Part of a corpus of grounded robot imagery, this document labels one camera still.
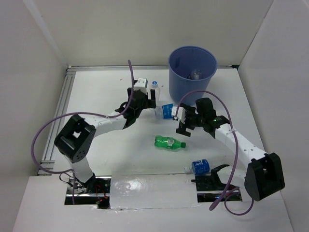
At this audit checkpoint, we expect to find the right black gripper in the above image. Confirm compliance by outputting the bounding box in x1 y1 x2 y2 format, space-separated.
176 103 205 137

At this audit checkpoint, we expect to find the small clear bottle white cap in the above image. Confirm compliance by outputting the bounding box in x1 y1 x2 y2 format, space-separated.
150 81 160 102

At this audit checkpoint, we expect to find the blue label water bottle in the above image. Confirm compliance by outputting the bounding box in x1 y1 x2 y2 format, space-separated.
154 103 177 120

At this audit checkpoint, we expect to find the green plastic bottle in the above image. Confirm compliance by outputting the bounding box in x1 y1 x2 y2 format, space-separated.
154 135 186 150

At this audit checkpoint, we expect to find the black label clear bottle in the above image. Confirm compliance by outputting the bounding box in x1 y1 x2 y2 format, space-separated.
188 69 203 80

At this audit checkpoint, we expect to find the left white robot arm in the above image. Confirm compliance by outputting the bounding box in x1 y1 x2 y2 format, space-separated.
54 88 156 193

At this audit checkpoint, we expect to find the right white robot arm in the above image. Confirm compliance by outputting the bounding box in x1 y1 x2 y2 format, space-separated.
171 98 285 201

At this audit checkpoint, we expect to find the blue plastic bin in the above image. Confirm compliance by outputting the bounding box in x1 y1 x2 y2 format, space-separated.
168 46 218 105

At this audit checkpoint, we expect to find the crushed blue label bottle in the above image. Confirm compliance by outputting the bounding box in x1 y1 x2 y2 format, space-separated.
184 159 210 175

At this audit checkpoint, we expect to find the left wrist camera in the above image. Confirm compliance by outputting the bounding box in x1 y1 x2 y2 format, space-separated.
134 78 148 94

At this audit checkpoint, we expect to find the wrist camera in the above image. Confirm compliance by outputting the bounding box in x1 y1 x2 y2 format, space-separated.
171 106 186 124
134 78 148 94

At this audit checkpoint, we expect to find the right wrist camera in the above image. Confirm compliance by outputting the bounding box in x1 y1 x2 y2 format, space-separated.
171 106 186 124

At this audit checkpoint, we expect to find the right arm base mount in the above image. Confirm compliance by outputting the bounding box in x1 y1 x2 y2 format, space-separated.
191 164 230 203

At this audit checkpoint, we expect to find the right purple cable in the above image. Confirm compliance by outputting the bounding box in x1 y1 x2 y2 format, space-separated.
175 90 255 216

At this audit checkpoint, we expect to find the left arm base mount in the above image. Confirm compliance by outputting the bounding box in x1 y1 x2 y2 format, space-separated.
59 174 112 209

